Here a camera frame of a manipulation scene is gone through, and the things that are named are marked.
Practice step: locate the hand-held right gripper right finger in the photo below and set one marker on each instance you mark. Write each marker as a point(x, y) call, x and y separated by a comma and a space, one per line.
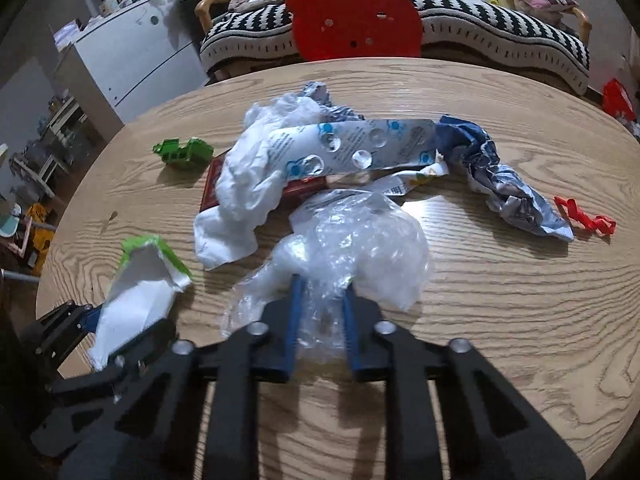
point(351, 330)

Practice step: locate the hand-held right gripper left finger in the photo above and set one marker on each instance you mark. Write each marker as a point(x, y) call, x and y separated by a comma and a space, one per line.
point(295, 320)

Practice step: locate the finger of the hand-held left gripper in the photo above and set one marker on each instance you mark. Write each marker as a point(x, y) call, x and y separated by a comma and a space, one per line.
point(150, 342)
point(60, 330)

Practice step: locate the white and green paper wrapper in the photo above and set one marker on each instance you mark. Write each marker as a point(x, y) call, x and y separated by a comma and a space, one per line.
point(140, 290)

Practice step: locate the clear plastic bag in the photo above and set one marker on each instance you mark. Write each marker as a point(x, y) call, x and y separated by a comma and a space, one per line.
point(370, 250)

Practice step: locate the white barcode label paper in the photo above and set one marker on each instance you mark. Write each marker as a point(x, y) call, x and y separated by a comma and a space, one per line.
point(400, 185)

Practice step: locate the yellow toy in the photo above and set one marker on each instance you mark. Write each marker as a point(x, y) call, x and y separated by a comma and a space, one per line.
point(40, 240)

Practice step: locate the white crumpled plastic bag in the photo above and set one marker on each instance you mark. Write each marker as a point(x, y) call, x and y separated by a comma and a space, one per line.
point(240, 195)

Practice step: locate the flat red box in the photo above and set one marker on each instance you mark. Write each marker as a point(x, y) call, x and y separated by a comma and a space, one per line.
point(212, 185)

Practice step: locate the white blue bubble-print packet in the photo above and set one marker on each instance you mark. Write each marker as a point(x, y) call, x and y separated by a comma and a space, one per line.
point(395, 145)

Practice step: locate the green toy truck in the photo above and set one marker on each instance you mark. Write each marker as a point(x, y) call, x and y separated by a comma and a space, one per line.
point(192, 152)

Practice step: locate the white shelf rack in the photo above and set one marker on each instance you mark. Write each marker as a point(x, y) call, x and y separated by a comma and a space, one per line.
point(55, 130)

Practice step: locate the large blue silver foil bag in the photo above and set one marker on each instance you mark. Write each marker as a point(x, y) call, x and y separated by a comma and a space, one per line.
point(500, 185)

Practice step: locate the red plastic scrap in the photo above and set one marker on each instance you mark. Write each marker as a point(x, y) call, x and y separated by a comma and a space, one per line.
point(595, 222)

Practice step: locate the white cabinet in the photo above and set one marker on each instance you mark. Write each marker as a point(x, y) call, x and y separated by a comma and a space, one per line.
point(135, 50)

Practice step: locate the black and white striped sofa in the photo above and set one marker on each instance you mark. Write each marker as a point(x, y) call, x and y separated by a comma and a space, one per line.
point(500, 20)

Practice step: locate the red bag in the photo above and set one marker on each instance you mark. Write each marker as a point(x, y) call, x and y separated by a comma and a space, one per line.
point(617, 97)

